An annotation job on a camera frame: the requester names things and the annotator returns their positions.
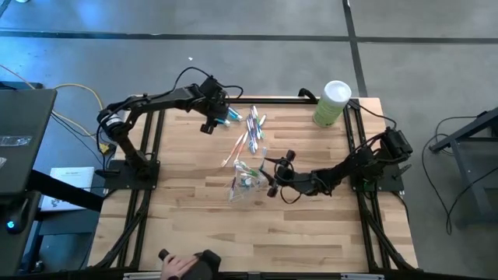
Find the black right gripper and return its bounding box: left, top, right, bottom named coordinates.
left=258, top=150, right=314, bottom=198

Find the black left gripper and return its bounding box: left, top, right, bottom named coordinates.
left=198, top=75, right=233, bottom=135

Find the clear plastic bag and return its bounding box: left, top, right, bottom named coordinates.
left=0, top=135, right=33, bottom=148
left=227, top=159, right=270, bottom=204

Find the orange and white toothbrush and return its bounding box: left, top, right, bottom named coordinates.
left=233, top=131, right=250, bottom=163

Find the green wipes canister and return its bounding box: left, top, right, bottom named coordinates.
left=312, top=79, right=352, bottom=128

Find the person's hand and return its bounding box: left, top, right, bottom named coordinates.
left=160, top=254, right=199, bottom=280

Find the white booklet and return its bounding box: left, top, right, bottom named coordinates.
left=40, top=166, right=96, bottom=213

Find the dark grey metal stand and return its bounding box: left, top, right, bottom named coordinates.
left=429, top=105, right=498, bottom=229

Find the black side desk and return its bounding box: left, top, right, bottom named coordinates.
left=0, top=88, right=105, bottom=278

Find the black device with cyan light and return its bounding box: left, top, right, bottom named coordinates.
left=4, top=198, right=30, bottom=236

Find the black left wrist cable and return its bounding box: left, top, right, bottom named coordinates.
left=172, top=65, right=245, bottom=100

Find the black frame cable loop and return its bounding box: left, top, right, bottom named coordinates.
left=297, top=87, right=318, bottom=103

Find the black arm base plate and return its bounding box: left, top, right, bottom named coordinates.
left=103, top=159, right=160, bottom=191
left=352, top=163, right=405, bottom=194

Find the yellow power cable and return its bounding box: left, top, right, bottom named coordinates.
left=0, top=64, right=112, bottom=153

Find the silver metal bracket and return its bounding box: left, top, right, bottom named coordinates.
left=123, top=271, right=168, bottom=280
left=341, top=273, right=385, bottom=280

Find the black floor cable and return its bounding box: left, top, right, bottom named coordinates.
left=421, top=115, right=498, bottom=236

